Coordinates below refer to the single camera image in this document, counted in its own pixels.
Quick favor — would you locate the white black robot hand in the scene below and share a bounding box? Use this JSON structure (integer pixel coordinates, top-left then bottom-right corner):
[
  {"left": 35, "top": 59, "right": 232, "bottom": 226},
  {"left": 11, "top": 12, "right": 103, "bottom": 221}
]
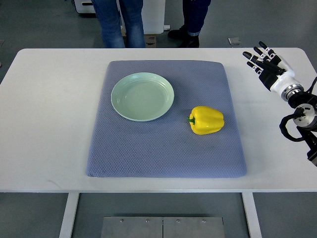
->
[{"left": 243, "top": 41, "right": 304, "bottom": 102}]

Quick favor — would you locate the yellow bell pepper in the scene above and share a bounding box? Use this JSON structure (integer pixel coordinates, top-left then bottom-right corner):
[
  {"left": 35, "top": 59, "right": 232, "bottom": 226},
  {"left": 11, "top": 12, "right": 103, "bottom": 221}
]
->
[{"left": 187, "top": 106, "right": 225, "bottom": 135}]

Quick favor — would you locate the grey floor plate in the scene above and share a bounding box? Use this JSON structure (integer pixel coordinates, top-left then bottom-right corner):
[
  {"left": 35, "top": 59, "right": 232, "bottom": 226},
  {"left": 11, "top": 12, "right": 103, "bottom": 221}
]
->
[{"left": 227, "top": 37, "right": 242, "bottom": 46}]

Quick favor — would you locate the light green plate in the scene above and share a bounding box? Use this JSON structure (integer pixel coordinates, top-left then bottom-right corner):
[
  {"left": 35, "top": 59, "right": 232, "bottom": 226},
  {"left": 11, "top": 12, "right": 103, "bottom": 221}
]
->
[{"left": 111, "top": 72, "right": 174, "bottom": 122}]

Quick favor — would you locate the person in dark jeans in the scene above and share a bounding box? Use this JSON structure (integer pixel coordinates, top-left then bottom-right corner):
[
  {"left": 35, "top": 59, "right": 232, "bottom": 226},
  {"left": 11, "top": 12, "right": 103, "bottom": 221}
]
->
[{"left": 167, "top": 0, "right": 211, "bottom": 48}]

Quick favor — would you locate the cardboard box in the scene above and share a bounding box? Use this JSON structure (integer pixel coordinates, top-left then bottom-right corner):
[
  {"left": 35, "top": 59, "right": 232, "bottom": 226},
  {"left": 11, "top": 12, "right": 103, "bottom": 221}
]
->
[{"left": 121, "top": 28, "right": 157, "bottom": 48}]

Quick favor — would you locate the blue grey quilted mat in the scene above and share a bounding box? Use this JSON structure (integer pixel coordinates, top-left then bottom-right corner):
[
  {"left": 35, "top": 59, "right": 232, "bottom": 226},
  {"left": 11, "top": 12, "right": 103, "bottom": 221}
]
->
[{"left": 86, "top": 60, "right": 247, "bottom": 178}]

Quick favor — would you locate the white cabinet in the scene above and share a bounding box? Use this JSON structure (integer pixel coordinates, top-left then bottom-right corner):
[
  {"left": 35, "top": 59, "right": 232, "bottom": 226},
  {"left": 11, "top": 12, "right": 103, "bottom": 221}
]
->
[{"left": 142, "top": 0, "right": 170, "bottom": 35}]

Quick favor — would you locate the white right table leg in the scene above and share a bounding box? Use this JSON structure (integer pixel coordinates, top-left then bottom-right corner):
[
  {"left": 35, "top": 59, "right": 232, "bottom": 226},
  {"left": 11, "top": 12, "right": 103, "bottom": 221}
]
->
[{"left": 242, "top": 192, "right": 262, "bottom": 238}]

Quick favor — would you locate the white table leg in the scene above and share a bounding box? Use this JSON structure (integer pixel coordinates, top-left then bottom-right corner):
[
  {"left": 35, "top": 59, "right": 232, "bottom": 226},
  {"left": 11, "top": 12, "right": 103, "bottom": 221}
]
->
[
  {"left": 242, "top": 192, "right": 262, "bottom": 238},
  {"left": 59, "top": 192, "right": 79, "bottom": 238}
]

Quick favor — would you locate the person in blue jeans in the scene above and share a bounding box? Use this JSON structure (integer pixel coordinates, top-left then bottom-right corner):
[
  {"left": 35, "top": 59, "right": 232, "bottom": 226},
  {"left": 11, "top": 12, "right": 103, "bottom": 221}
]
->
[{"left": 92, "top": 0, "right": 146, "bottom": 49}]

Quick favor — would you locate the white machine on floor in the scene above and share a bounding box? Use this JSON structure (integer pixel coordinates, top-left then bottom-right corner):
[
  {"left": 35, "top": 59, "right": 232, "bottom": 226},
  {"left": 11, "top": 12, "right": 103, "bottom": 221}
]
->
[{"left": 72, "top": 0, "right": 95, "bottom": 14}]

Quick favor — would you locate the white left table leg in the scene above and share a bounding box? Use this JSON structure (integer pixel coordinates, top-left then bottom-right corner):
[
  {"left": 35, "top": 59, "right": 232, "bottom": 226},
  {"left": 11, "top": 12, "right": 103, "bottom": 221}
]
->
[{"left": 59, "top": 192, "right": 79, "bottom": 238}]

